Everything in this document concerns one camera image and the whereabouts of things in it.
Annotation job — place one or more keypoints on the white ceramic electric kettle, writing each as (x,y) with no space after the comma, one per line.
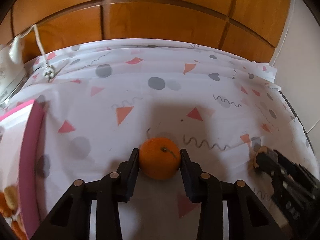
(12,68)

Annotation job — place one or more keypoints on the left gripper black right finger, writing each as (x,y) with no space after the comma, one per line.
(248,218)

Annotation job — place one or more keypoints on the orange mandarin with stem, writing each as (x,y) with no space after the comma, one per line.
(159,158)

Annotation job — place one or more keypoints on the small brown kiwi fruit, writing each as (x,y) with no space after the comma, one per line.
(11,197)

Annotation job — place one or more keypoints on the orange carrot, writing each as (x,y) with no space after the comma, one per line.
(17,230)

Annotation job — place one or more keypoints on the wooden panelled cabinet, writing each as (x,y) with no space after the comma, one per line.
(248,28)

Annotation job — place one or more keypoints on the patterned white tablecloth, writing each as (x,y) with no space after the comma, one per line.
(103,99)

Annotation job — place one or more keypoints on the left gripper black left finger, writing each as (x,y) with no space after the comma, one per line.
(70,217)

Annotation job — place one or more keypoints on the pink rimmed white tray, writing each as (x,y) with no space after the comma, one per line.
(20,130)

